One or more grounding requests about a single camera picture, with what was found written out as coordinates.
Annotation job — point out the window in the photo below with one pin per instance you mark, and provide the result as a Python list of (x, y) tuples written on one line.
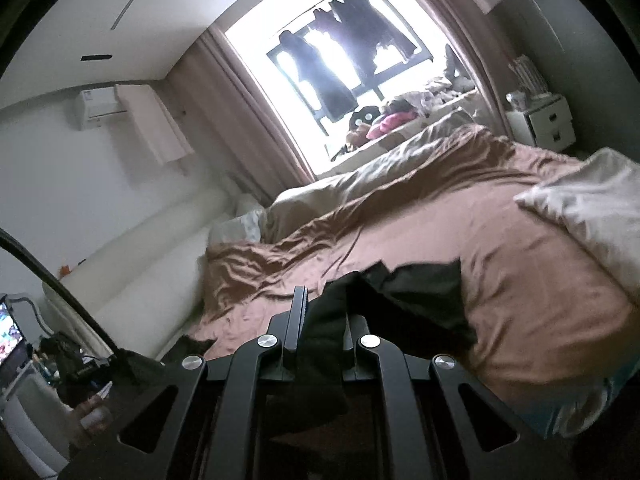
[(250, 35)]

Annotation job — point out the pile of light clothes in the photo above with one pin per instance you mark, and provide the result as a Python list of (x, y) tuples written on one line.
[(430, 97)]

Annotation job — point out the white folded blanket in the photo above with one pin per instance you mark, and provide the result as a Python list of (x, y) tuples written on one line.
[(590, 210)]

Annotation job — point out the beige duvet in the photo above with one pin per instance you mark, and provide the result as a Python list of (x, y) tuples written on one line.
[(350, 180)]

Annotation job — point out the white padded headboard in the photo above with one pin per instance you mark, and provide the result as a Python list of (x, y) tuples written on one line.
[(150, 250)]

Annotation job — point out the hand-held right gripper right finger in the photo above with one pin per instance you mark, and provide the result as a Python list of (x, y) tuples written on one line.
[(356, 330)]

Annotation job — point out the brown duvet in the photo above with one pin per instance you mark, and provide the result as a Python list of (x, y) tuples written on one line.
[(525, 310)]

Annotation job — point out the white pillow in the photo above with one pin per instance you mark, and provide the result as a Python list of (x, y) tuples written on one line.
[(235, 230)]

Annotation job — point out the white nightstand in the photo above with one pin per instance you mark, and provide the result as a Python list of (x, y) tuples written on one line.
[(542, 122)]

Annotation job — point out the person's left hand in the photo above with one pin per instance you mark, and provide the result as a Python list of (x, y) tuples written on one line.
[(80, 420)]

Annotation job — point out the pink curtain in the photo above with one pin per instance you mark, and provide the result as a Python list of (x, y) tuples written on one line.
[(240, 110), (465, 35)]

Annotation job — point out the black button shirt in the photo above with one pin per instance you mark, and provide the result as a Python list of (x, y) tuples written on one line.
[(415, 300)]

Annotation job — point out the black plush toy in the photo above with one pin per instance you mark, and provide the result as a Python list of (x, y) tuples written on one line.
[(365, 116)]

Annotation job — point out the small jar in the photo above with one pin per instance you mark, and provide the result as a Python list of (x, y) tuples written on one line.
[(515, 99)]

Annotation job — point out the grey cushion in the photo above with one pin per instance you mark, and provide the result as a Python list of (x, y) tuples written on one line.
[(457, 65)]

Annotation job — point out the hanging dark garments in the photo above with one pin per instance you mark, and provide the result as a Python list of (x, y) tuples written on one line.
[(365, 25)]

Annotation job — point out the brown plush toy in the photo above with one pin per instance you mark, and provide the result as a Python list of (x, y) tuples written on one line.
[(357, 137)]

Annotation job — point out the upright books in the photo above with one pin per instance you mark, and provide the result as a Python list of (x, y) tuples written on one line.
[(527, 75)]

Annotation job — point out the hanging dark pants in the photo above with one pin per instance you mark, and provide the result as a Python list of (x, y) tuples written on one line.
[(325, 80)]

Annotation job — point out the pink plush toy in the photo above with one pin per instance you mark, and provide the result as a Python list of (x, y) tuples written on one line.
[(390, 124)]

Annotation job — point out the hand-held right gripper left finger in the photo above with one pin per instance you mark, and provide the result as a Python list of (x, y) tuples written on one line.
[(299, 320)]

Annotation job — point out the white air conditioner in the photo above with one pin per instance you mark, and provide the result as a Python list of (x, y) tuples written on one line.
[(97, 102)]

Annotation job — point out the computer monitor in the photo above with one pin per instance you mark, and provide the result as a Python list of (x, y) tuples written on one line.
[(10, 330)]

